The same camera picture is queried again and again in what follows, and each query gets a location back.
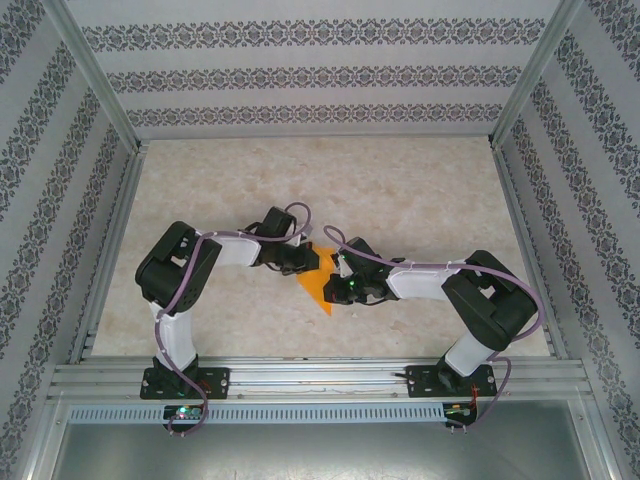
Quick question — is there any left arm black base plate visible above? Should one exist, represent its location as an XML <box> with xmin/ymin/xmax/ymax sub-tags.
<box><xmin>140</xmin><ymin>367</ymin><xmax>231</xmax><ymax>401</ymax></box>

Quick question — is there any wide aluminium base rail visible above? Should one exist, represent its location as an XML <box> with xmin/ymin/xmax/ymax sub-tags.
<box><xmin>47</xmin><ymin>357</ymin><xmax>594</xmax><ymax>402</ymax></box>

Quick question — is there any orange paper sheet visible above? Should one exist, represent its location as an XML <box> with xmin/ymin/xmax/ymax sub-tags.
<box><xmin>294</xmin><ymin>240</ymin><xmax>344</xmax><ymax>318</ymax></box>

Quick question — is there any thin aluminium crossbar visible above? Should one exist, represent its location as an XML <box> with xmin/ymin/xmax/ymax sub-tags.
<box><xmin>137</xmin><ymin>132</ymin><xmax>494</xmax><ymax>142</ymax></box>

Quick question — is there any aluminium frame post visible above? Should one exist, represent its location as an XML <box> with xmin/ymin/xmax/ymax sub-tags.
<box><xmin>487</xmin><ymin>0</ymin><xmax>587</xmax><ymax>150</ymax></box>
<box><xmin>47</xmin><ymin>0</ymin><xmax>146</xmax><ymax>154</ymax></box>

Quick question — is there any grey slotted cable duct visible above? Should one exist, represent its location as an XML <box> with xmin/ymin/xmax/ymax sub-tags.
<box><xmin>66</xmin><ymin>403</ymin><xmax>447</xmax><ymax>425</ymax></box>

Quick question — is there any grey sheet metal tray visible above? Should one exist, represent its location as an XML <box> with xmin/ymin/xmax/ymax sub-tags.
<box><xmin>29</xmin><ymin>399</ymin><xmax>614</xmax><ymax>480</ymax></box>

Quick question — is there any aluminium side rail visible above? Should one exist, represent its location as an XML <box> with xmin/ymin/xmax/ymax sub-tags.
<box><xmin>491</xmin><ymin>142</ymin><xmax>570</xmax><ymax>361</ymax></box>
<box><xmin>68</xmin><ymin>142</ymin><xmax>151</xmax><ymax>365</ymax></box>

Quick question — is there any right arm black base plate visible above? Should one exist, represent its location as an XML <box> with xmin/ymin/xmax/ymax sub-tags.
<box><xmin>407</xmin><ymin>364</ymin><xmax>497</xmax><ymax>400</ymax></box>

